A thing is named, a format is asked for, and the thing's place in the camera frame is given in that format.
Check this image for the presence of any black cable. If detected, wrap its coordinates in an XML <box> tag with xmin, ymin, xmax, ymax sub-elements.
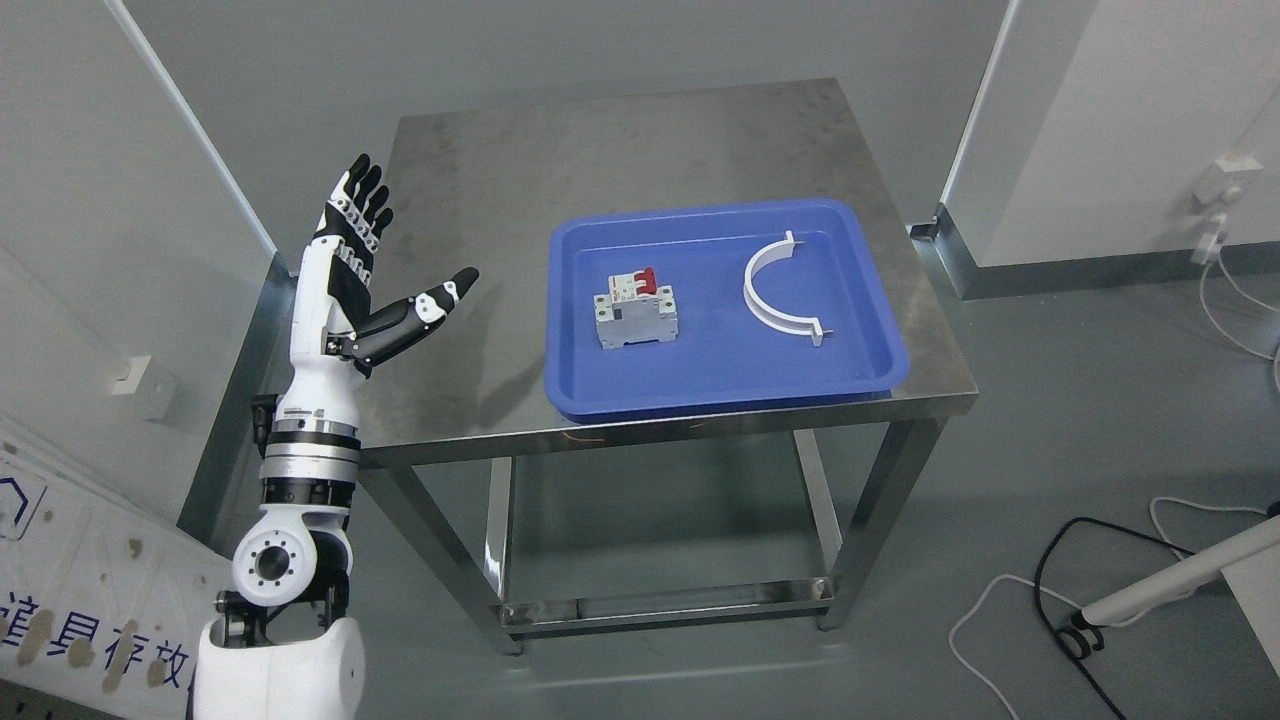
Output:
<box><xmin>1034</xmin><ymin>516</ymin><xmax>1216</xmax><ymax>720</ymax></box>

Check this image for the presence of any white sign board with characters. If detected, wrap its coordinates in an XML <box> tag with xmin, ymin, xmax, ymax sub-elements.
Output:
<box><xmin>1</xmin><ymin>418</ymin><xmax>228</xmax><ymax>719</ymax></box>

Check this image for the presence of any white wall outlet with plug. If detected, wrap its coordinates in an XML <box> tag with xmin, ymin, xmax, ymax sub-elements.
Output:
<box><xmin>1190</xmin><ymin>155</ymin><xmax>1263</xmax><ymax>266</ymax></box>

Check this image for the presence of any white wall socket box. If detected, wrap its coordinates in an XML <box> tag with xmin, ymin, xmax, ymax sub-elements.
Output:
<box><xmin>110</xmin><ymin>355</ymin><xmax>180</xmax><ymax>423</ymax></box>

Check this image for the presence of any white half-ring clamp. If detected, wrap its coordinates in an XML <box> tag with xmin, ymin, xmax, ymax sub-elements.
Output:
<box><xmin>741</xmin><ymin>229</ymin><xmax>835</xmax><ymax>348</ymax></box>

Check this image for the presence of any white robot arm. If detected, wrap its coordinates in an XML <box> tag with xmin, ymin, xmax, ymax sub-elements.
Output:
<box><xmin>187</xmin><ymin>395</ymin><xmax>366</xmax><ymax>719</ymax></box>

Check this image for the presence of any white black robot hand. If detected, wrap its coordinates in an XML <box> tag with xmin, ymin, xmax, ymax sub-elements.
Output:
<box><xmin>275</xmin><ymin>154</ymin><xmax>480</xmax><ymax>427</ymax></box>

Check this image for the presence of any blue plastic tray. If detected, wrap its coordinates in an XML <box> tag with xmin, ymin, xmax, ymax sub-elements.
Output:
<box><xmin>544</xmin><ymin>199</ymin><xmax>910</xmax><ymax>423</ymax></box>

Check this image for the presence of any stainless steel table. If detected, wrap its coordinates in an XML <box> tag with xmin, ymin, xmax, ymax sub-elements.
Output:
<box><xmin>361</xmin><ymin>79</ymin><xmax>978</xmax><ymax>655</ymax></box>

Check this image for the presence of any grey red circuit breaker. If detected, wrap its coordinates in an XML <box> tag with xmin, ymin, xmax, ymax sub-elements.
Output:
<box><xmin>591</xmin><ymin>266</ymin><xmax>678</xmax><ymax>350</ymax></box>

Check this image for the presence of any white cable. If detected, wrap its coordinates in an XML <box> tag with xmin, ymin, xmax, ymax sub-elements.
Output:
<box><xmin>947</xmin><ymin>240</ymin><xmax>1280</xmax><ymax>720</ymax></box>

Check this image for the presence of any white desk leg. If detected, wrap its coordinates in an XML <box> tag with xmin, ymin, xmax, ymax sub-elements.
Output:
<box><xmin>1055</xmin><ymin>518</ymin><xmax>1279</xmax><ymax>670</ymax></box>

